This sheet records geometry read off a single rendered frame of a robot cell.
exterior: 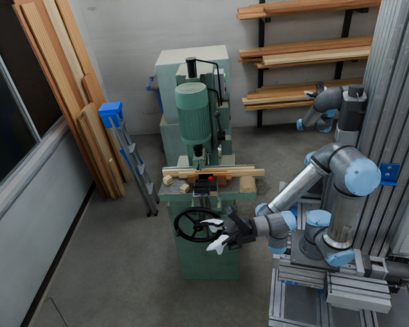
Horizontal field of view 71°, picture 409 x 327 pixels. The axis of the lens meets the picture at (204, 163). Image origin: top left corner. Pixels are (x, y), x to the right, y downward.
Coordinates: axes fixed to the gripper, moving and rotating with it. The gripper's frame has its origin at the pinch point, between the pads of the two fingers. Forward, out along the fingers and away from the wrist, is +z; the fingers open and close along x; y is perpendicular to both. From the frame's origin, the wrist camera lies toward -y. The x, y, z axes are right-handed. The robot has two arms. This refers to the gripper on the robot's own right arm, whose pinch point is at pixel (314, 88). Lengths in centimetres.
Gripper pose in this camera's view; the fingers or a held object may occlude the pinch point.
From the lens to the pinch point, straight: 225.8
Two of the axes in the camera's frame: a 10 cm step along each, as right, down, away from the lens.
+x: 9.7, -1.8, -1.4
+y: 2.3, 8.0, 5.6
